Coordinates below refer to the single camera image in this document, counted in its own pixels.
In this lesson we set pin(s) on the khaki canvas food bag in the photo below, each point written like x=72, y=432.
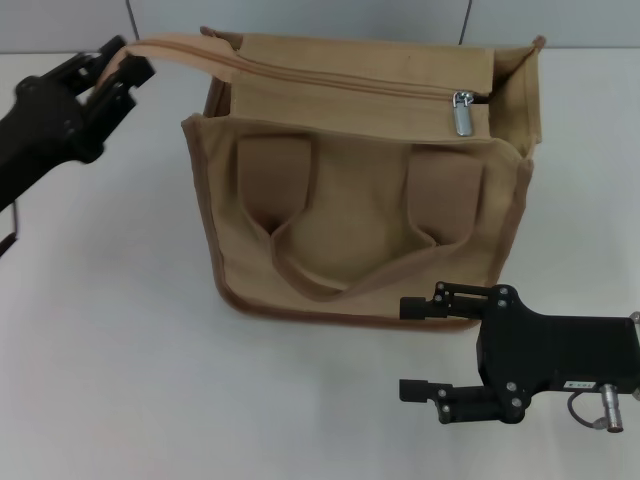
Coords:
x=360, y=200

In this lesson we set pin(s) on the silver metal zipper pull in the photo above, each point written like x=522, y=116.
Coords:
x=463, y=117

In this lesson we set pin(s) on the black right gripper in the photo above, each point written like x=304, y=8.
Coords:
x=560, y=352

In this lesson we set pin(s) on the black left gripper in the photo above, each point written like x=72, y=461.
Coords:
x=40, y=130

